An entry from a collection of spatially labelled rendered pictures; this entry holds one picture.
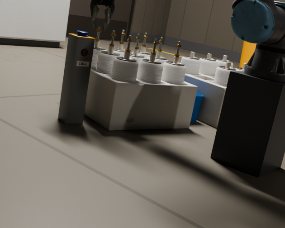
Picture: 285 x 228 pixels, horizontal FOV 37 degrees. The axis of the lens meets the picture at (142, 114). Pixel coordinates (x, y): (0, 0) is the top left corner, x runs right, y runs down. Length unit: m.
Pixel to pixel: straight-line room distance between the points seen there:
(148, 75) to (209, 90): 0.38
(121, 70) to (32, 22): 1.92
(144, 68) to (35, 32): 1.91
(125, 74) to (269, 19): 0.57
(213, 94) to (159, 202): 0.90
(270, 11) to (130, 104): 0.60
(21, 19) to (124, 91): 1.93
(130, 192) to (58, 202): 0.19
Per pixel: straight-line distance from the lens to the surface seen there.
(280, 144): 1.45
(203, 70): 2.12
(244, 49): 4.36
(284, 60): 1.38
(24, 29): 3.35
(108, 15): 1.72
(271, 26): 1.24
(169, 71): 1.67
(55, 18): 3.49
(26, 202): 0.96
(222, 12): 5.41
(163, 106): 1.63
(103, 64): 1.63
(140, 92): 1.54
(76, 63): 1.48
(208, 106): 1.88
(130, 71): 1.53
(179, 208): 1.04
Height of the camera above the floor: 0.45
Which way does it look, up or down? 14 degrees down
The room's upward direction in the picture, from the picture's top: 10 degrees clockwise
